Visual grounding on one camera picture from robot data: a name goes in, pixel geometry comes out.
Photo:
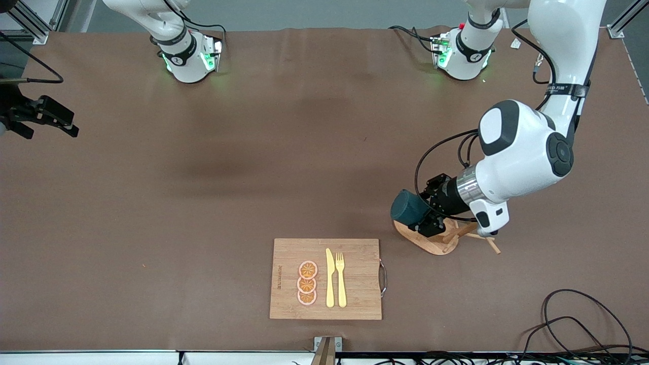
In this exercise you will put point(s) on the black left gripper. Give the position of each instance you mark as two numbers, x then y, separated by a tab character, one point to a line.
449	199

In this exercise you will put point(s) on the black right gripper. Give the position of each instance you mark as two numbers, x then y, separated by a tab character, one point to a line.
11	111

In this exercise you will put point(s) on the dark teal ribbed mug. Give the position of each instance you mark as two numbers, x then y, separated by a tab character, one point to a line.
405	208

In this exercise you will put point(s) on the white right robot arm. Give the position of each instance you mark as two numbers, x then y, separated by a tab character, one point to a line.
185	66

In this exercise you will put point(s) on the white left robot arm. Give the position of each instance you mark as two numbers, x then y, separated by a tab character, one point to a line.
522	152

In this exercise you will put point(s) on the wooden mug tree rack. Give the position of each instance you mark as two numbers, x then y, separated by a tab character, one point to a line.
431	246

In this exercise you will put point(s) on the bamboo cutting board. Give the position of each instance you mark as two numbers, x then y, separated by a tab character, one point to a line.
360	284

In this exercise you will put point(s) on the yellow plastic fork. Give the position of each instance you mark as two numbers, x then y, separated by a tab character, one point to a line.
341	289

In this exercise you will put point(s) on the yellow plastic knife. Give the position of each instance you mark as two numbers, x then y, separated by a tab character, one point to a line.
330	284

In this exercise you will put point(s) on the toy orange slice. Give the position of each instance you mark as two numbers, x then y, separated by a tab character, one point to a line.
308	269

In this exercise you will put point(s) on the white paper scrap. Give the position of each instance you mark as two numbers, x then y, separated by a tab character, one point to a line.
514	44

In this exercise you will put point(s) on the aluminium frame post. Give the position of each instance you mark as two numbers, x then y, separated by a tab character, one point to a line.
30	23
621	23

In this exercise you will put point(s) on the metal table edge bracket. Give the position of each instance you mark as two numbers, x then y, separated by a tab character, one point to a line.
327	350

